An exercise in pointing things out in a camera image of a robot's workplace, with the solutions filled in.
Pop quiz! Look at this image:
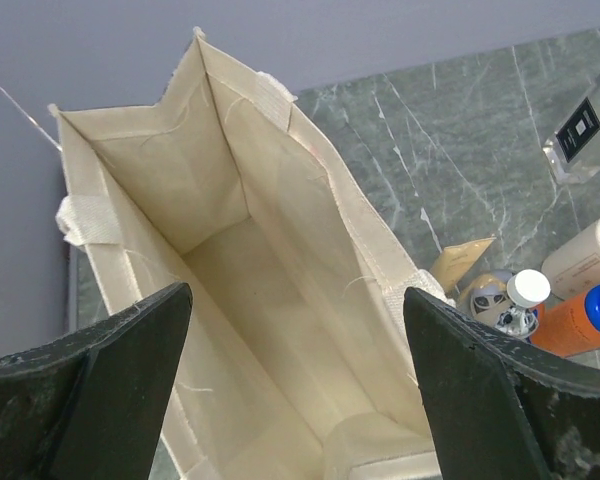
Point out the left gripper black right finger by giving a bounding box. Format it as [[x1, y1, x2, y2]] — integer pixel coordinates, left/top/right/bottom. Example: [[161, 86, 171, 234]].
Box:
[[403, 287, 600, 479]]

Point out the orange pump bottle blue collar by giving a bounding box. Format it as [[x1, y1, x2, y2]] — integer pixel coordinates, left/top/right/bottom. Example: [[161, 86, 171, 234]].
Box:
[[530, 285, 600, 357]]

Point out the beige squeeze tube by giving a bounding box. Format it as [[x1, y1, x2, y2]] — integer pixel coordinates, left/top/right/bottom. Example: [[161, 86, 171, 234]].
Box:
[[429, 237, 495, 293]]

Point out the beige round lotion bottle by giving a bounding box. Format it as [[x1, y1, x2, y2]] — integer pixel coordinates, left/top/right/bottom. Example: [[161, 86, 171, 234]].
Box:
[[541, 218, 600, 300]]

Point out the clear square bottle black cap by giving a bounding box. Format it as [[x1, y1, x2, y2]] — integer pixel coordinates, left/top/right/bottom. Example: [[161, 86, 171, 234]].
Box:
[[543, 73, 600, 184]]

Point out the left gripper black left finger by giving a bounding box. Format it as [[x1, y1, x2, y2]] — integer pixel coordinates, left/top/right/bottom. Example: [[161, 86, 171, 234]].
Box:
[[0, 282, 193, 479]]

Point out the chrome bottle white cap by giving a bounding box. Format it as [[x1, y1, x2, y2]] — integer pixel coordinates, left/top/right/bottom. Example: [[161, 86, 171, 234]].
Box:
[[456, 268, 552, 341]]

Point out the cream canvas tote bag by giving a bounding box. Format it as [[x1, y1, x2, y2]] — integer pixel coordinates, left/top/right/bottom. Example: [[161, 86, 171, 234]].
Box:
[[51, 31, 444, 479]]

